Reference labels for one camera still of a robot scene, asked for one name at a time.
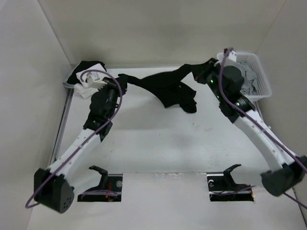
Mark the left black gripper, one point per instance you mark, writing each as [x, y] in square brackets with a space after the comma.
[112, 84]

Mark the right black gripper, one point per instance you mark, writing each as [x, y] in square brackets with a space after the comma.
[200, 71]

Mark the black tank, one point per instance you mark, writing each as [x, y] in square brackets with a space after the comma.
[72, 79]
[169, 88]

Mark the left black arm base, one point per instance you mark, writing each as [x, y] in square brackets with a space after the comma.
[109, 188]

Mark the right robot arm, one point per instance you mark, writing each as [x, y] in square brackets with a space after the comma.
[286, 169]

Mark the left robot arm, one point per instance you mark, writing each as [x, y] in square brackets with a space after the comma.
[56, 186]

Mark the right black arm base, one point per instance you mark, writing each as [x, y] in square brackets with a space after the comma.
[223, 188]

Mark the upper folded white tank top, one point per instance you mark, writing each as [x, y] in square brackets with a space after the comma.
[82, 77]

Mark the folded white tank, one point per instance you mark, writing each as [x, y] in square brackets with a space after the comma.
[83, 91]
[82, 77]

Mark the lower folded white tank top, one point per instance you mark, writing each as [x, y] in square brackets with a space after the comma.
[83, 91]

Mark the folded black tank top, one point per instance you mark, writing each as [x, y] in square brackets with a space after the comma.
[72, 79]

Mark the grey tank top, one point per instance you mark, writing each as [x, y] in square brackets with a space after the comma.
[250, 85]

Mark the white plastic basket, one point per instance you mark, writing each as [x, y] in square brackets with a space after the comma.
[252, 60]

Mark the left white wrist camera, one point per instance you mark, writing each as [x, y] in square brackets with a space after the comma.
[95, 80]

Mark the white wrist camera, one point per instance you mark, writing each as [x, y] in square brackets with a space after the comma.
[230, 55]
[95, 80]

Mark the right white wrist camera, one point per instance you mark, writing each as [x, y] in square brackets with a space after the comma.
[230, 55]

